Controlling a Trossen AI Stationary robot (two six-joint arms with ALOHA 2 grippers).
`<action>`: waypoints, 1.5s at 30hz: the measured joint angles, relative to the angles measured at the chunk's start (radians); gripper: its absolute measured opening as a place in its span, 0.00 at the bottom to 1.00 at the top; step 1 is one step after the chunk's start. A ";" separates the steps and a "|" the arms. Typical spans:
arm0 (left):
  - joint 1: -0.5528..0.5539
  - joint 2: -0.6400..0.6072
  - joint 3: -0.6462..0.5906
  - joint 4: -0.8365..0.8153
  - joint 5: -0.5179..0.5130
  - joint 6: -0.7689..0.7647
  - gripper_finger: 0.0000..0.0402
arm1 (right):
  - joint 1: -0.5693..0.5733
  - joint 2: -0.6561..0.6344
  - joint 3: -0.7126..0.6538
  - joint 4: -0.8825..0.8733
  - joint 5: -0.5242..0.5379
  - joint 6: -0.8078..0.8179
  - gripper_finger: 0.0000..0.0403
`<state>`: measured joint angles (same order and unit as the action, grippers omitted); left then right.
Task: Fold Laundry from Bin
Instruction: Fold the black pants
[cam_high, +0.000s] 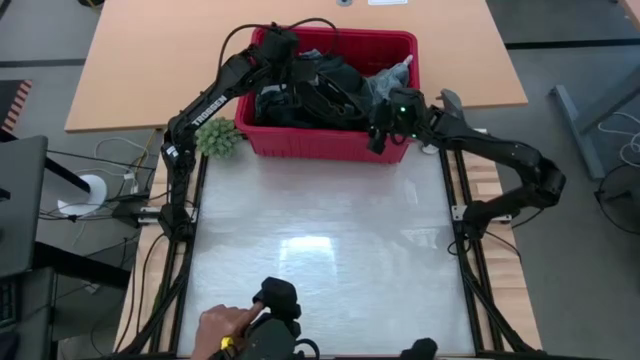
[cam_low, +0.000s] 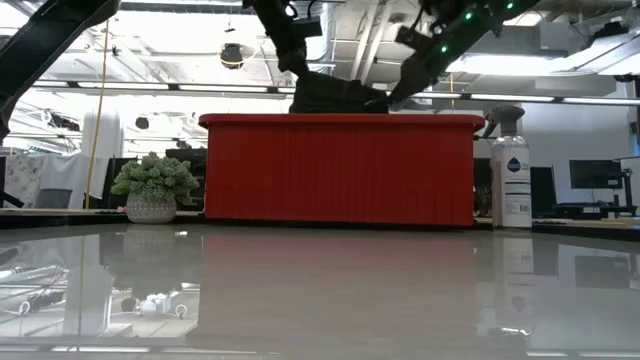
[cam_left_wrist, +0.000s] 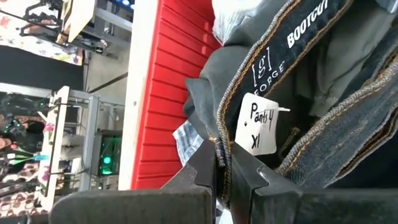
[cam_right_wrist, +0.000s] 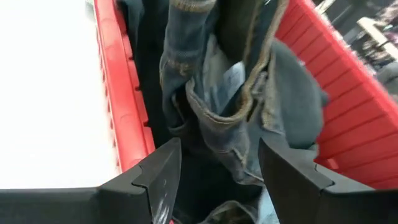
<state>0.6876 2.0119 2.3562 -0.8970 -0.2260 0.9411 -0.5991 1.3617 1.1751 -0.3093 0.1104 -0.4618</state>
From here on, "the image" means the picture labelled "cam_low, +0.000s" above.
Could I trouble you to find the potted green artificial plant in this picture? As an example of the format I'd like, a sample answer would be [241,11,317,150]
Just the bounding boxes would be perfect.
[110,151,201,225]

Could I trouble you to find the gray chair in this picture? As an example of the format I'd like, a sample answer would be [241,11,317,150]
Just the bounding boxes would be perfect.
[33,188,74,210]

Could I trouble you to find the red plastic laundry bin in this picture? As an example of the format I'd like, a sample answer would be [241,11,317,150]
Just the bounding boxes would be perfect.
[198,112,487,228]

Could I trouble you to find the dark denim jeans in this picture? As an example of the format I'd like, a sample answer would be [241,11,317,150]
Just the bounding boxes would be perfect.
[288,71,390,115]

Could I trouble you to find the dark shelf unit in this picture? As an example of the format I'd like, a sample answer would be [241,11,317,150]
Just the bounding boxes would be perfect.
[164,146,208,212]

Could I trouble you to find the black ceiling dome camera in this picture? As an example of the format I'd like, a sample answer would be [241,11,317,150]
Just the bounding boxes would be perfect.
[219,42,246,71]

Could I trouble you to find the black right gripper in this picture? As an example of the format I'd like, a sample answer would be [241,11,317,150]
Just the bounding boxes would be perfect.
[364,49,441,108]

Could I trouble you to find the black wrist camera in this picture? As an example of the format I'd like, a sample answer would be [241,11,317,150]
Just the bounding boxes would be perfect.
[394,24,427,52]
[291,16,324,39]

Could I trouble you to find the clear spray bottle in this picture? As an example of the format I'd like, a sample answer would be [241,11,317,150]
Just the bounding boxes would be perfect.
[481,104,534,230]

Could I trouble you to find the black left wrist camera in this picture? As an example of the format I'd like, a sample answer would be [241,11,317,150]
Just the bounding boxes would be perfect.
[291,16,324,39]

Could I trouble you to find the black background desk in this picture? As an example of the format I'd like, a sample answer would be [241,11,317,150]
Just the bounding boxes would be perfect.
[532,201,640,222]

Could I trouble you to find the long ceiling light bar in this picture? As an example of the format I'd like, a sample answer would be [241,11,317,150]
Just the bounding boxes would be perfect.
[29,78,640,107]

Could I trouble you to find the black computer monitor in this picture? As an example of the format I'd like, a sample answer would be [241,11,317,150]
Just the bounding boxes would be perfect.
[568,158,624,191]
[529,165,558,217]

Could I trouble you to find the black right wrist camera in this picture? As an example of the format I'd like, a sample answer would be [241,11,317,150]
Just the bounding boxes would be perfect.
[394,24,427,52]

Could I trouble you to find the yellow hanging cable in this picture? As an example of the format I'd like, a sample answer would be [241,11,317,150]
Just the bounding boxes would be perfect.
[83,18,111,211]

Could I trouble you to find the white draped cloth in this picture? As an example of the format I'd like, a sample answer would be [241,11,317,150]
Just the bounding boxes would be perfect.
[0,151,110,210]

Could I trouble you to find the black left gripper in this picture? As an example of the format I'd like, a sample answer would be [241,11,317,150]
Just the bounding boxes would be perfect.
[277,29,310,77]

